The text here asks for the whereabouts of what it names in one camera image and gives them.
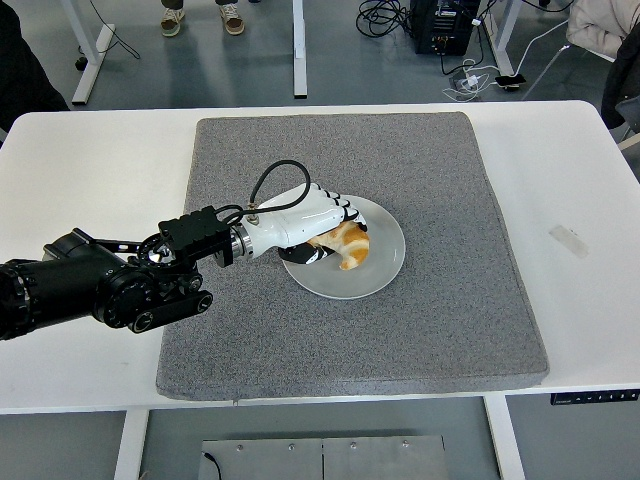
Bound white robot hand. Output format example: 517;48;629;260
244;182;372;266

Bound golden croissant bread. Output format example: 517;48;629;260
305;223;372;271

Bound round grey plate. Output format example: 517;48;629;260
279;194;407;301

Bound grey metal plate with screws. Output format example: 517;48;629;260
200;434;447;480

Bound grey speckled mat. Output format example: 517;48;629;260
155;110;551;402

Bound white background table leg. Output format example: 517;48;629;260
62;0;118;106
291;0;309;99
480;0;525;76

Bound person's right foot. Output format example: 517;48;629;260
159;4;186;38

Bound black computer box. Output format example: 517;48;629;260
409;0;476;56

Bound black phone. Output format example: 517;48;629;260
494;73;528;92

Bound translucent tape piece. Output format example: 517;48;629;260
548;224;590;260

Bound grey chair leg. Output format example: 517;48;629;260
522;43;574;101

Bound black fabric mass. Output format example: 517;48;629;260
0;0;70;132

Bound black table control panel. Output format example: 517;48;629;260
550;388;640;406

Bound beige jacket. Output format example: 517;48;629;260
566;0;640;52

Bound black jacket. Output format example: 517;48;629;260
601;34;640;134

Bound tangled black cables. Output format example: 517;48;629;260
355;0;416;39

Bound white charger with cable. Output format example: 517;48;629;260
442;58;494;104

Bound thin black cable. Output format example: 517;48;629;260
200;451;222;480

